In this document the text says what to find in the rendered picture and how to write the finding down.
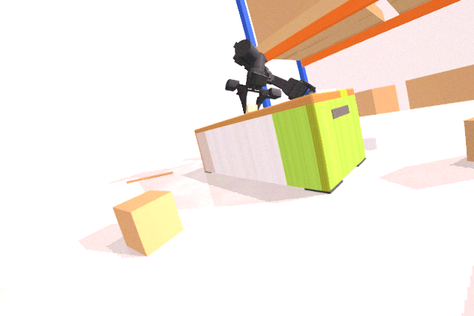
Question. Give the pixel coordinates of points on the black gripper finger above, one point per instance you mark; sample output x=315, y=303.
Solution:
x=243, y=97
x=261, y=99

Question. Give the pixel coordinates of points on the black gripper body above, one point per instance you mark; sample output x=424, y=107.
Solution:
x=233, y=85

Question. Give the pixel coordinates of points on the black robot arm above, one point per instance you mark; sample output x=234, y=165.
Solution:
x=247, y=55

